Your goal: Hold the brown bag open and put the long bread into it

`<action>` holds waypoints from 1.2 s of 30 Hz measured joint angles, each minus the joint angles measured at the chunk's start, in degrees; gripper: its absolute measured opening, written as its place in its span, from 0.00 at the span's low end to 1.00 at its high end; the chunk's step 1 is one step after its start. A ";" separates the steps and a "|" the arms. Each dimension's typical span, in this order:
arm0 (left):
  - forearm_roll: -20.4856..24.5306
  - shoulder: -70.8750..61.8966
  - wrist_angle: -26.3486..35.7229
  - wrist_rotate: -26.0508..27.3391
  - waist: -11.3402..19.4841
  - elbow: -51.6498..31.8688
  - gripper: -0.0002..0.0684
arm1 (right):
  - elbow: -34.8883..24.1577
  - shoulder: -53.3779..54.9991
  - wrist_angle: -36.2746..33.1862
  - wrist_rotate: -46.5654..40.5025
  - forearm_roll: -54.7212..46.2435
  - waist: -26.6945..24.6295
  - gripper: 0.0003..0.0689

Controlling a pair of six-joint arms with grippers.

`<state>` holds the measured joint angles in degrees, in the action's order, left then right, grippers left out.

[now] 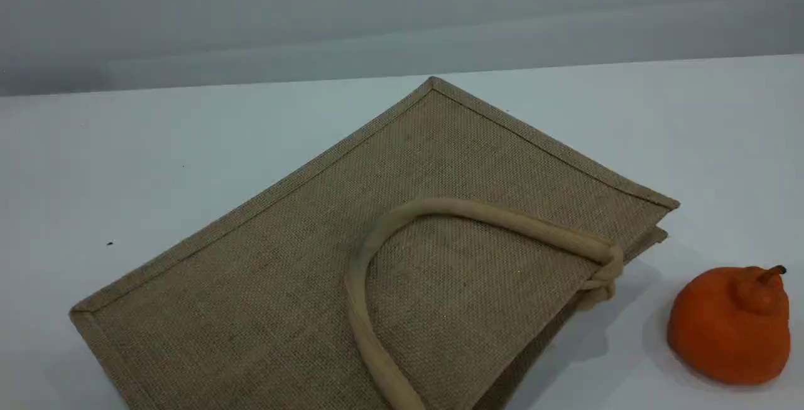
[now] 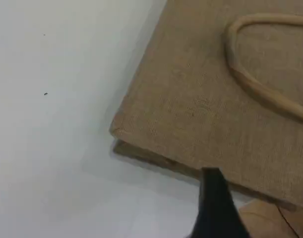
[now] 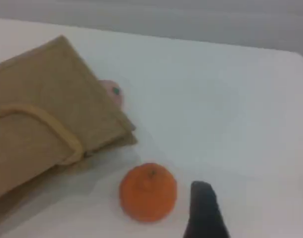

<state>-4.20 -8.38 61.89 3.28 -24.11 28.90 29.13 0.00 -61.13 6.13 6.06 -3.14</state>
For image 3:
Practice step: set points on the pink peach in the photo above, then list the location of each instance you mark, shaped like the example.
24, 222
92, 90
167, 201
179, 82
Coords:
114, 98

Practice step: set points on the orange mandarin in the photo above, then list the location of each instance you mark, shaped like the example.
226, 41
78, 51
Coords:
147, 193

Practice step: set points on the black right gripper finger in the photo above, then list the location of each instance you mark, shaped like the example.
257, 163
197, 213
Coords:
203, 213

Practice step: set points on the brown jute bag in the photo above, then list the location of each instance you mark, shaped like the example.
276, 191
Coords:
42, 111

